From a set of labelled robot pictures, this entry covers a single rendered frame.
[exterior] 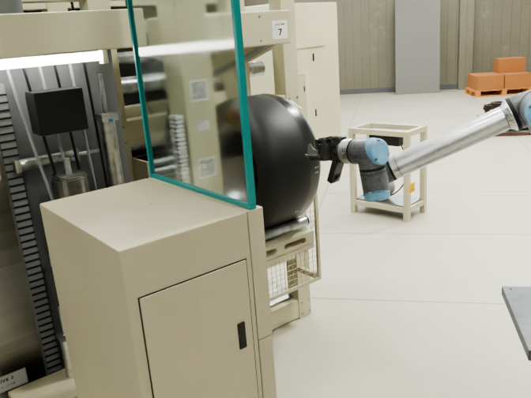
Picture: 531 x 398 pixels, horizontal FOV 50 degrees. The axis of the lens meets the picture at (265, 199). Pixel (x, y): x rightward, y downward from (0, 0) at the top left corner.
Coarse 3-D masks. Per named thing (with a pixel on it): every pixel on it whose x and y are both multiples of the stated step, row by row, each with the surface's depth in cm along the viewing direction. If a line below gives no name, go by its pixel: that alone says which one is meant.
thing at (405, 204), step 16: (352, 128) 506; (368, 128) 526; (384, 128) 518; (400, 128) 508; (416, 128) 484; (400, 144) 489; (352, 176) 520; (352, 192) 524; (352, 208) 529; (384, 208) 506; (400, 208) 495
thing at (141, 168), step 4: (140, 156) 254; (144, 156) 255; (132, 160) 252; (136, 160) 249; (140, 160) 246; (144, 160) 244; (136, 164) 250; (140, 164) 247; (144, 164) 243; (148, 164) 242; (136, 168) 251; (140, 168) 248; (144, 168) 244; (148, 168) 242; (136, 172) 252; (140, 172) 249; (144, 172) 245; (148, 172) 243; (136, 176) 253; (140, 176) 250; (144, 176) 246; (148, 176) 243; (136, 180) 254
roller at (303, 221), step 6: (306, 216) 243; (288, 222) 237; (294, 222) 238; (300, 222) 240; (306, 222) 242; (270, 228) 232; (276, 228) 232; (282, 228) 234; (288, 228) 236; (294, 228) 238; (270, 234) 230; (276, 234) 232; (282, 234) 235
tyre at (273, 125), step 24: (264, 96) 229; (264, 120) 214; (288, 120) 219; (264, 144) 212; (288, 144) 215; (312, 144) 222; (264, 168) 213; (288, 168) 214; (312, 168) 222; (264, 192) 216; (288, 192) 217; (312, 192) 227; (264, 216) 223; (288, 216) 230
